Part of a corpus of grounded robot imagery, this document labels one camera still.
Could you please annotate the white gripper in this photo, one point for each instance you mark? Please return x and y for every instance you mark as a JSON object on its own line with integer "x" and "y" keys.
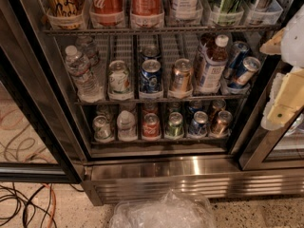
{"x": 294, "y": 45}

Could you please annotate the front blue energy can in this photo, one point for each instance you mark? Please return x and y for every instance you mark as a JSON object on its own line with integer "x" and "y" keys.
{"x": 245, "y": 71}

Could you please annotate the blue energy can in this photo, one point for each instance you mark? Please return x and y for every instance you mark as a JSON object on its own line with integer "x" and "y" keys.
{"x": 238, "y": 51}
{"x": 245, "y": 71}

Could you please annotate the rear blue energy can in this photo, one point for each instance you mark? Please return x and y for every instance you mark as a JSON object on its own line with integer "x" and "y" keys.
{"x": 238, "y": 51}

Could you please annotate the copper can bottom rear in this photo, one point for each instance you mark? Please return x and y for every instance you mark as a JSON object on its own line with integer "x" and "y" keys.
{"x": 214, "y": 107}

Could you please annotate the copper can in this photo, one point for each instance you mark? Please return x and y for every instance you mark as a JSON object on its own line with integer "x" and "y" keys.
{"x": 214, "y": 107}
{"x": 221, "y": 122}

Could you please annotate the right glass fridge door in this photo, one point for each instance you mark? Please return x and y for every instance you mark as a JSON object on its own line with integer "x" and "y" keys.
{"x": 274, "y": 149}

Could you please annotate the glass fridge door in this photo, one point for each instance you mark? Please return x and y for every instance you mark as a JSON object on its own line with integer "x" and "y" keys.
{"x": 274, "y": 149}
{"x": 29, "y": 150}

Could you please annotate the copper can bottom front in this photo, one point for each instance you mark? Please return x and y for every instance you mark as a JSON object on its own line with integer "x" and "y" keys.
{"x": 221, "y": 122}

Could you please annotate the copper gold can middle shelf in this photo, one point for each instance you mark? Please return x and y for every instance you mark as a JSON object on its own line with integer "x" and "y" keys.
{"x": 181, "y": 75}

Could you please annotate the blue silver can bottom shelf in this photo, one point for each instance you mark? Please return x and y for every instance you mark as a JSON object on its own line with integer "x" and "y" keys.
{"x": 198, "y": 125}

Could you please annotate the white label bottle top shelf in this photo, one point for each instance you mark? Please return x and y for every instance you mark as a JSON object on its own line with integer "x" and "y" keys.
{"x": 184, "y": 9}

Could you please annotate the blue Pepsi can front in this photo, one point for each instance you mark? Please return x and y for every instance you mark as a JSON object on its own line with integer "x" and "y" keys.
{"x": 151, "y": 76}

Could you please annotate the blue can behind Pepsi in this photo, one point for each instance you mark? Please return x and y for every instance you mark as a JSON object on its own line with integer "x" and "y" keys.
{"x": 150, "y": 52}

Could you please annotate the red Coca-Cola can bottom shelf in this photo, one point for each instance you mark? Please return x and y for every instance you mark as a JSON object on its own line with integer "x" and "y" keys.
{"x": 151, "y": 125}

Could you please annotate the red coca-cola can shelf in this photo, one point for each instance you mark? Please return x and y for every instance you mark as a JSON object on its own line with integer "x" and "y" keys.
{"x": 108, "y": 12}
{"x": 151, "y": 125}

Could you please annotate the stainless steel fridge cabinet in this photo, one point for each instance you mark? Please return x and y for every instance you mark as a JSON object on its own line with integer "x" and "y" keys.
{"x": 146, "y": 168}

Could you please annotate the red orange soda can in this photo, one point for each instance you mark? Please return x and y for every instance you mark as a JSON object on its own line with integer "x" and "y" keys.
{"x": 146, "y": 13}

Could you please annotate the white green soda can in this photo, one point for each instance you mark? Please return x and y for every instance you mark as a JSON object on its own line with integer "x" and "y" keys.
{"x": 119, "y": 77}

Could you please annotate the white plastic bottle bottom shelf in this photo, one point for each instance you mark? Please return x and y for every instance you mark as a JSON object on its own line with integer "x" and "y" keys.
{"x": 126, "y": 124}

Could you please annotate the red Coca-Cola can top shelf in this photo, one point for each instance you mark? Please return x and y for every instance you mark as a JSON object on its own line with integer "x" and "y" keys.
{"x": 108, "y": 12}

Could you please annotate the white green can bottom shelf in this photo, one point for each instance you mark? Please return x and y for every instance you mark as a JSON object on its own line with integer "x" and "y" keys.
{"x": 102, "y": 129}

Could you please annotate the yellow La Croix can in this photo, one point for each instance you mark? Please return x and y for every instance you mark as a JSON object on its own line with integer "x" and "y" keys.
{"x": 65, "y": 2}

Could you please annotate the left glass fridge door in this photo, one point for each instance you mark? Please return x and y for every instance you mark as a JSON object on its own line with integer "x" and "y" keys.
{"x": 29, "y": 150}

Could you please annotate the clear plastic bag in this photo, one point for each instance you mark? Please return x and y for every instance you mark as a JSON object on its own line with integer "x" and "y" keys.
{"x": 172, "y": 210}

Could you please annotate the rear clear water bottle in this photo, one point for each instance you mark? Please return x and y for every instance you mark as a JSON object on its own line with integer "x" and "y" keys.
{"x": 87, "y": 46}

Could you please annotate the clear water bottle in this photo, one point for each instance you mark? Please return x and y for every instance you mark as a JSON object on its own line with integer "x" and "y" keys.
{"x": 79, "y": 68}
{"x": 87, "y": 46}

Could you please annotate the front clear water bottle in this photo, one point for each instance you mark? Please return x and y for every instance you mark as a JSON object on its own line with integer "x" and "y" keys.
{"x": 79, "y": 68}

